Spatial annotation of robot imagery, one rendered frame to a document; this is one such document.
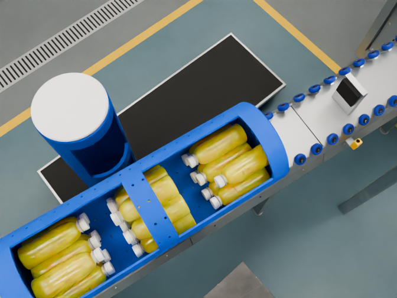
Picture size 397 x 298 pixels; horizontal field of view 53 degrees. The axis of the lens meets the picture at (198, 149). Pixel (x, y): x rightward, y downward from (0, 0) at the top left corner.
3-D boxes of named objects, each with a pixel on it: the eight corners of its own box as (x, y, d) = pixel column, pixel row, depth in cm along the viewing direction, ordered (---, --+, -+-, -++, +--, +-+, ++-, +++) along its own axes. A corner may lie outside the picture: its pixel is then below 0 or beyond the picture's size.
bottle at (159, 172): (163, 166, 122) (108, 197, 118) (174, 185, 122) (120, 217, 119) (160, 165, 129) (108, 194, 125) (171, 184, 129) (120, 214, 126)
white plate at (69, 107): (17, 129, 139) (18, 130, 140) (91, 149, 136) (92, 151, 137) (49, 64, 149) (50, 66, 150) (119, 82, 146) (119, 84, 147)
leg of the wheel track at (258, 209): (264, 212, 233) (287, 181, 175) (256, 217, 232) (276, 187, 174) (259, 204, 235) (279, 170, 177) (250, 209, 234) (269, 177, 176)
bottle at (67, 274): (45, 307, 112) (104, 271, 115) (32, 295, 107) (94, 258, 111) (42, 288, 117) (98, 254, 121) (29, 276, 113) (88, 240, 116)
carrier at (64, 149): (83, 195, 221) (131, 209, 219) (17, 131, 140) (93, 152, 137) (101, 149, 231) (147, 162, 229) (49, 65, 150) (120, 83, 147)
